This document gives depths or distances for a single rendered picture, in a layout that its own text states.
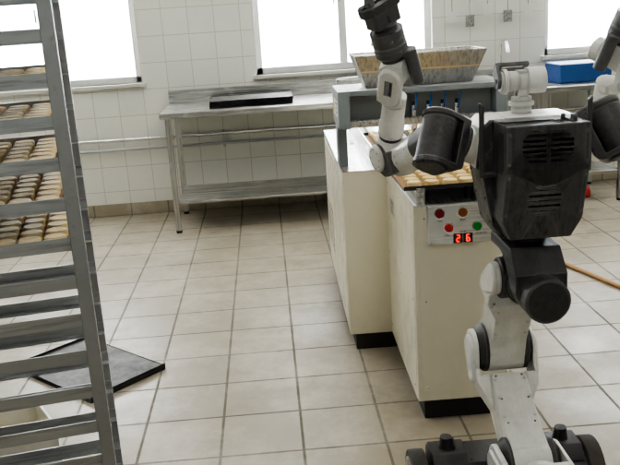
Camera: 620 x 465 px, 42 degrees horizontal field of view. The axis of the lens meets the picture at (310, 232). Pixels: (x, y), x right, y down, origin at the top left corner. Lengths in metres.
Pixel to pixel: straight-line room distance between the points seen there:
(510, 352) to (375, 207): 1.31
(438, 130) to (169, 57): 4.68
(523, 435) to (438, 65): 1.75
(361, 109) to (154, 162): 3.35
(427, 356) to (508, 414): 0.72
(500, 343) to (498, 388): 0.13
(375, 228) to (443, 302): 0.72
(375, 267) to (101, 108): 3.56
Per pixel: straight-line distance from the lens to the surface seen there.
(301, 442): 3.06
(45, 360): 1.97
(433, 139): 2.03
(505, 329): 2.38
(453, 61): 3.56
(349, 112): 3.46
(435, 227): 2.85
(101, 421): 2.00
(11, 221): 2.13
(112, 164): 6.72
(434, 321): 3.00
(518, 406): 2.42
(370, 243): 3.59
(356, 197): 3.53
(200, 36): 6.52
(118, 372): 3.77
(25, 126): 1.84
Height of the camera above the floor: 1.52
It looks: 15 degrees down
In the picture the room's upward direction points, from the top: 4 degrees counter-clockwise
